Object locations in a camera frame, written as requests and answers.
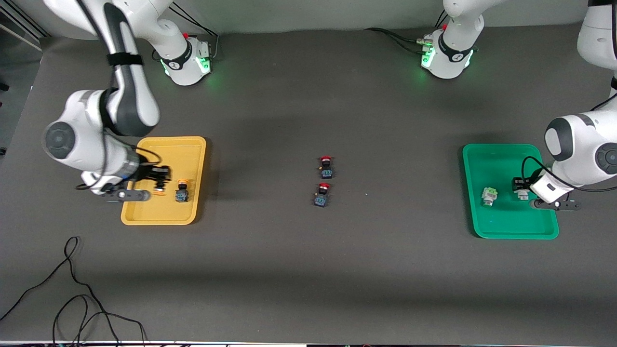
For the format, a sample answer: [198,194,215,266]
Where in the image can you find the green plastic tray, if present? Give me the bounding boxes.
[462,144,560,240]

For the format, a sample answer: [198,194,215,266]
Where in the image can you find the thin black loose cable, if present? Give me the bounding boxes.
[0,236,148,347]

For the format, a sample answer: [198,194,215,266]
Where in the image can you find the black left base cable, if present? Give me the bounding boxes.
[363,27,432,54]

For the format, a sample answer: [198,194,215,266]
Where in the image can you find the dark grey table cloth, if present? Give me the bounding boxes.
[0,17,617,345]

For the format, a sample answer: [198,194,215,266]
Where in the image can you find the black right base cable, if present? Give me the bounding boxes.
[169,0,220,61]

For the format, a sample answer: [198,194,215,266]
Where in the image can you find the yellow plastic tray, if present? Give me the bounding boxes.
[121,136,207,226]

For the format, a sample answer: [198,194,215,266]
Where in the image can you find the grey metal frame rail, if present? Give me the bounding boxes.
[0,7,49,51]

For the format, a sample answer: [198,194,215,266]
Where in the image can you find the black base cable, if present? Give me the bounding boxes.
[169,0,220,61]
[363,27,432,54]

